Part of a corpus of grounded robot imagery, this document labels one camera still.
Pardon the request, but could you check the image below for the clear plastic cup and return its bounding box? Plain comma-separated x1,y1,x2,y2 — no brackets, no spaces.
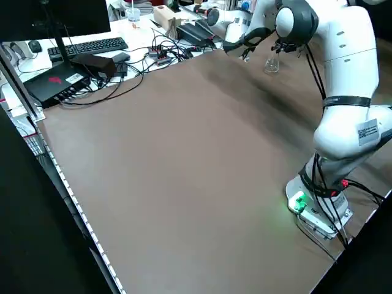
125,7,141,22

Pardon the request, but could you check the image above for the clear glass conical flask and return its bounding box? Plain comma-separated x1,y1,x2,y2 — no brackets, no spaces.
264,50,281,75

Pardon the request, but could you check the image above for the dark rectangular box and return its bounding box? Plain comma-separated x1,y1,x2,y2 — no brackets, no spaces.
71,54,118,81

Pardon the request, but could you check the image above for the black base power cable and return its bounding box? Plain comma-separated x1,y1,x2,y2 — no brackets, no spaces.
341,179,385,206

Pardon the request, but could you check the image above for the black computer monitor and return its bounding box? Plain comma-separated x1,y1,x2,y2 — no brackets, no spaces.
0,0,111,67

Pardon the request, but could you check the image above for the black computer box red logo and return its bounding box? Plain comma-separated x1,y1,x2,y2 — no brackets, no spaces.
23,62,92,110

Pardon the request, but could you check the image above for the grey usb hub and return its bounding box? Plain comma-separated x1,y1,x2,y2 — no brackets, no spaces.
148,45,173,66

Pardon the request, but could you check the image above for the black keyboard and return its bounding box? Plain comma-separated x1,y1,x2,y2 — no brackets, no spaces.
47,37,129,62

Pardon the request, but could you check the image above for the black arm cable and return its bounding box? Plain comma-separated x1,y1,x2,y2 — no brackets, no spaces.
306,45,350,246

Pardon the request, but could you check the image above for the black looped desk cable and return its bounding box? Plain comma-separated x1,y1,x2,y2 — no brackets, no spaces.
57,59,145,107

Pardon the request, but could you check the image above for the beige wooden box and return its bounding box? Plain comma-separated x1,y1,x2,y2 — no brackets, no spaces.
153,5,182,33

